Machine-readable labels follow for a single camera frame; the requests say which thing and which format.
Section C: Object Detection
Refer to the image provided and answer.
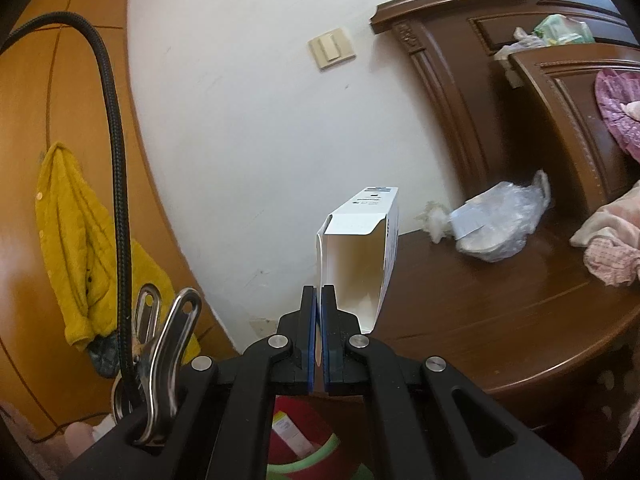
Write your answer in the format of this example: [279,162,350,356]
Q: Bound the dark wooden nightstand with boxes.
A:
[270,227,640,441]

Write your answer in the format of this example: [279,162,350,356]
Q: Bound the wooden bed headboard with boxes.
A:
[370,0,640,241]

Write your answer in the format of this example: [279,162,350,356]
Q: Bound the metal spring clip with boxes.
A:
[111,285,203,448]

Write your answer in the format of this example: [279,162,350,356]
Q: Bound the small printed plastic bag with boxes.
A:
[494,27,547,88]

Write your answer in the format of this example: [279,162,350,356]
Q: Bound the beige light switch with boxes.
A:
[307,29,357,71]

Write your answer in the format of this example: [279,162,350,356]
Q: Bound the yellow knitted jacket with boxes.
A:
[35,142,201,353]

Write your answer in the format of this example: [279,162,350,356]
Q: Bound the dark green cloth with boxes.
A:
[87,335,123,380]

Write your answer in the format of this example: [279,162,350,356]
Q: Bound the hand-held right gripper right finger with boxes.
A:
[321,284,583,480]

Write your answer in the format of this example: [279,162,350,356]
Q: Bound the pink patterned blanket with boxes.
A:
[570,180,640,461]

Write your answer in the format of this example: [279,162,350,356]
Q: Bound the red bin with green rim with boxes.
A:
[265,395,371,480]

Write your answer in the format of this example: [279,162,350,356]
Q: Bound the black braided cable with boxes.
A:
[0,10,136,401]

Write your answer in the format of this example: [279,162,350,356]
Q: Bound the white plastic bag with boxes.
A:
[447,170,551,263]

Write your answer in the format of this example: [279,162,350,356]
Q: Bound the teal wet wipes pack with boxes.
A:
[532,14,596,46]

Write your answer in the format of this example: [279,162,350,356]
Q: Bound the green and white carton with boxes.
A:
[316,186,401,336]

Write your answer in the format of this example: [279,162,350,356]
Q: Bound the white foam mesh net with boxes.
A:
[417,200,458,243]

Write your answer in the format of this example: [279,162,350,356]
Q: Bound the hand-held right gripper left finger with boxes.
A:
[60,285,317,480]

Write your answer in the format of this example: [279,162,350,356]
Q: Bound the orange wooden wardrobe door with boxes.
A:
[0,0,241,461]

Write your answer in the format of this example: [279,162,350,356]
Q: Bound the white packet with orange print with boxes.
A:
[272,410,321,453]

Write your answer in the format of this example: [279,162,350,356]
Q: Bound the lilac floral frilled pillow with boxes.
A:
[594,67,640,161]

